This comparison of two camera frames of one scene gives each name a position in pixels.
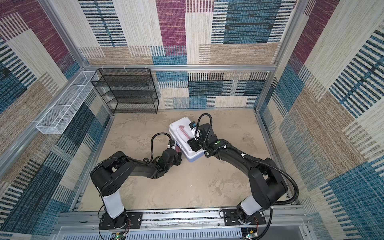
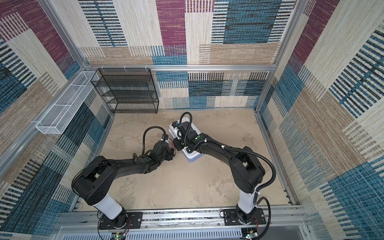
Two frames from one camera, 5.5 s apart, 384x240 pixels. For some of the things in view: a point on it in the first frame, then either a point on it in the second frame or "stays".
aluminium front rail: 91,221 stays
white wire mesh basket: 59,117 stays
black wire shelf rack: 127,90 stays
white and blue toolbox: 180,132 stays
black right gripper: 192,142 to 176,142
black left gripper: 178,159 to 170,154
